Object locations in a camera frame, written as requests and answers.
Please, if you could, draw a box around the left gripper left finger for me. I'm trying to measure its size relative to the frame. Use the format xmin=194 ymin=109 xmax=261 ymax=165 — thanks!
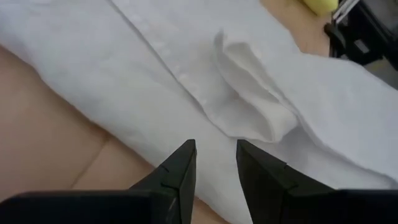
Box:
xmin=0 ymin=139 xmax=197 ymax=224

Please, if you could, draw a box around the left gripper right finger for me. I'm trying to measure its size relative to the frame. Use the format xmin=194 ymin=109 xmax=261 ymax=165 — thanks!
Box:
xmin=235 ymin=139 xmax=398 ymax=224

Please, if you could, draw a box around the white garment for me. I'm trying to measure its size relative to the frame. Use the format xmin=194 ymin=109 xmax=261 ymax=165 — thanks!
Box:
xmin=0 ymin=0 xmax=398 ymax=224

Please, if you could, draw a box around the yellow t-shirt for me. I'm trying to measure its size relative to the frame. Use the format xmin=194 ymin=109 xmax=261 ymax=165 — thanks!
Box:
xmin=301 ymin=0 xmax=340 ymax=16

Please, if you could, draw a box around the black aluminium table frame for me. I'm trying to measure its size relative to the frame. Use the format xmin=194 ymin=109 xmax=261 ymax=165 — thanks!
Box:
xmin=323 ymin=0 xmax=398 ymax=72

